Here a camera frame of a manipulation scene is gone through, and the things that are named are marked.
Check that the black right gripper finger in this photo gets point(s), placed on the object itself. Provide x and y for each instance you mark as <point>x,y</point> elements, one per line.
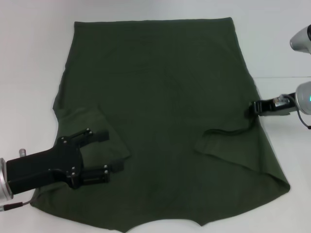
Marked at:
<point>255,109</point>

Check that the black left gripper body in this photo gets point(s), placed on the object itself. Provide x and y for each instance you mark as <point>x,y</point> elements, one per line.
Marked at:
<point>43,166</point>

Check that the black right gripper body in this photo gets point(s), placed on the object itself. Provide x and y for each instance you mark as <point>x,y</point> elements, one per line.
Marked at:
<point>272,110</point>

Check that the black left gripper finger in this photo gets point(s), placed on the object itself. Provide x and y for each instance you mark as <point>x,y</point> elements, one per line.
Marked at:
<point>96,137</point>
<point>96,176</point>

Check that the dark green t-shirt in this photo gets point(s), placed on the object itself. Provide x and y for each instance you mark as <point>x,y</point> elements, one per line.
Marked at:
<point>158,97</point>

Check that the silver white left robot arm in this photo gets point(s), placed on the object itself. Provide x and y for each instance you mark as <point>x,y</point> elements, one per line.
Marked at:
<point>5,179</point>

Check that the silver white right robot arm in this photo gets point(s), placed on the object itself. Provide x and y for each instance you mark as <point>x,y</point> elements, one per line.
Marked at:
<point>305,97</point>

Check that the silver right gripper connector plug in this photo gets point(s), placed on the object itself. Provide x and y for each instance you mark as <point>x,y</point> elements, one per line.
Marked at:
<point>280,100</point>

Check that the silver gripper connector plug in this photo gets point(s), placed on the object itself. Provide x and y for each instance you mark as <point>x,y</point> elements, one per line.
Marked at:
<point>280,100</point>
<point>22,153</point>

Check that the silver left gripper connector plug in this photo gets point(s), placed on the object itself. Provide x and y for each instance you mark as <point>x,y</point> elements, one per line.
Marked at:
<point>22,153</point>

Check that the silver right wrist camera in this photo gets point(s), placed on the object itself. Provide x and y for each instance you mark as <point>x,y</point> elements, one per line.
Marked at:
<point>301,38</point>

